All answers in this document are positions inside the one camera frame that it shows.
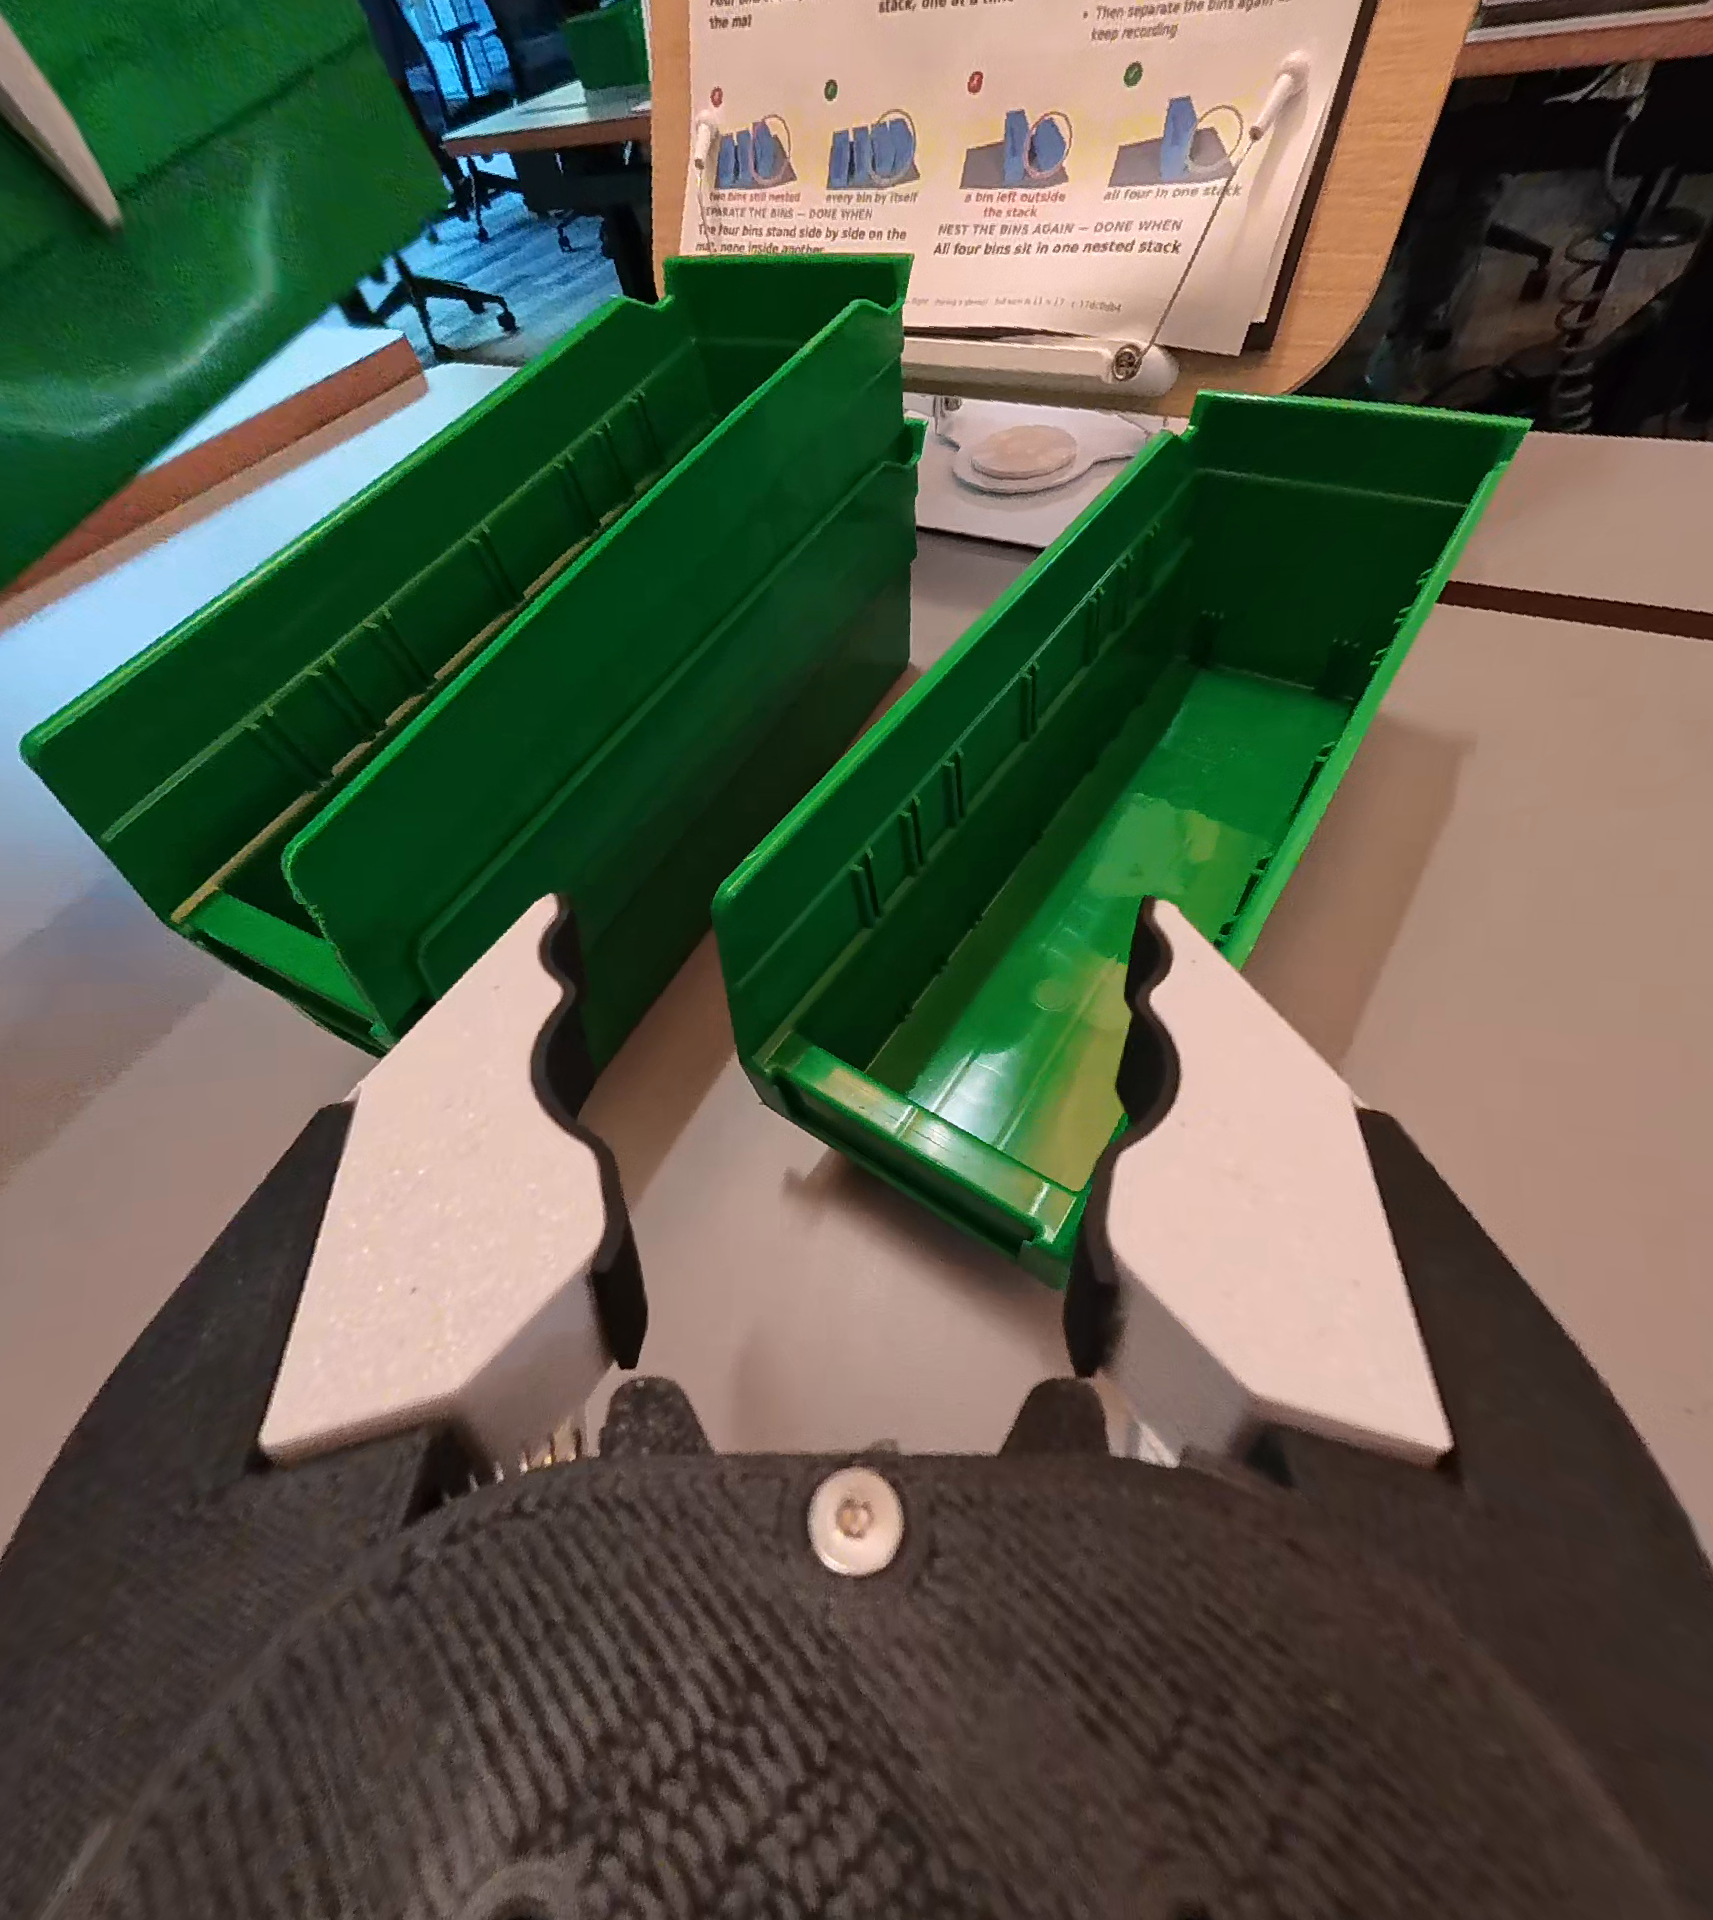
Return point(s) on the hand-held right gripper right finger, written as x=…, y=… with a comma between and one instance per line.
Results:
x=1262, y=1215

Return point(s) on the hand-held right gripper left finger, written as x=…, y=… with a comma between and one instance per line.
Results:
x=453, y=1201

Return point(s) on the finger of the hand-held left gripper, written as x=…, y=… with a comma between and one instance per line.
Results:
x=40, y=106

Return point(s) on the black office chair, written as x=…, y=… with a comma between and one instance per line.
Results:
x=429, y=284

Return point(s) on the background office table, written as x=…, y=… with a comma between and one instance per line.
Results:
x=557, y=122

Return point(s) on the green box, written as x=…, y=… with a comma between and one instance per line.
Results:
x=608, y=52

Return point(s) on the white stand base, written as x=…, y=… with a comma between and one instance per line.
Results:
x=1015, y=455

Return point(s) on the white stand ledge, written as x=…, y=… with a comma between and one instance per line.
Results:
x=1005, y=364

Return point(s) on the printed instruction sheet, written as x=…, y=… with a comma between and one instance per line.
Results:
x=946, y=271

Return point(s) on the instruction sheet on wooden stand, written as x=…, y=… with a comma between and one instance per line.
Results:
x=1411, y=179

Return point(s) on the wood-edged work table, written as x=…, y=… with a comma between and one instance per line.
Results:
x=1620, y=41

